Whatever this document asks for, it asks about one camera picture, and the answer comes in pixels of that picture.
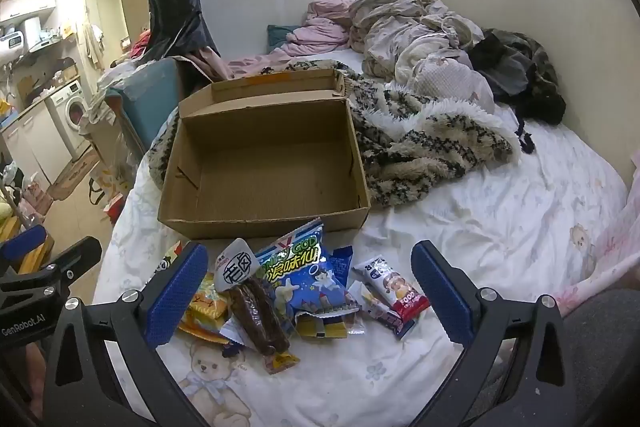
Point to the brown cardboard box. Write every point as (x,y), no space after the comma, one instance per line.
(270,167)

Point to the yellow wooden chair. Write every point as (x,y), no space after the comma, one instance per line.
(36,262)

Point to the clear yellow snack packet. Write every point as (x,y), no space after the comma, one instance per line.
(330,329)

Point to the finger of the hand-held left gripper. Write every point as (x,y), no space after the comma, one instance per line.
(22,242)
(75,254)

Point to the pile of laundry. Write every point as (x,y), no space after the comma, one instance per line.
(125,62)

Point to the dark blue snack packet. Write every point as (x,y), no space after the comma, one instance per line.
(342,264)

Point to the white floor cabinet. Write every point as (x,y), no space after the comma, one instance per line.
(35,142)

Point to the teal pillow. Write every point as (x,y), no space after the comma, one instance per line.
(281,36)

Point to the pink quilt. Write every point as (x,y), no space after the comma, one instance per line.
(320,32)

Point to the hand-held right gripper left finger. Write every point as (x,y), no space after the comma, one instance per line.
(175,292)

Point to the dark camouflage jacket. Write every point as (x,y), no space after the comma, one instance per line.
(525,77)

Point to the blue cartoon snack bag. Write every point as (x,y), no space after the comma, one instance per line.
(310,277)

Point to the teal blue chair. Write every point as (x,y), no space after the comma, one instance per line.
(150,102)

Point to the pink printed blanket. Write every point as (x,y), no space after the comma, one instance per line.
(615,242)

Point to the white washing machine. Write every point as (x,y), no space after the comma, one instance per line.
(70,112)

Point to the beige floral duvet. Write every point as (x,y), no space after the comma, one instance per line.
(415,37)

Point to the white red snack bar packet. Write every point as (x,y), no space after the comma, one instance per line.
(395,287)

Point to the hanging beige towel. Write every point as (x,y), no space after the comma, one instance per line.
(94,46)

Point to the white purple snack packet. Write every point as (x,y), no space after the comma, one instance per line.
(385,318)

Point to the brown door mat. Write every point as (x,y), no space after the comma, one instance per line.
(75,174)

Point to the white red yellow snack packet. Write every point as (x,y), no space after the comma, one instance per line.
(169,259)

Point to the white wall cabinet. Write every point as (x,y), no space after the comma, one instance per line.
(27,6)

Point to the orange yellow snack packet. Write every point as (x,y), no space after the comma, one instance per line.
(205,307)

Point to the brown sausage snack packet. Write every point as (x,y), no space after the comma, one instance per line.
(257,312)

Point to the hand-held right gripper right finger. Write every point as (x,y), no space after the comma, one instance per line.
(442,297)

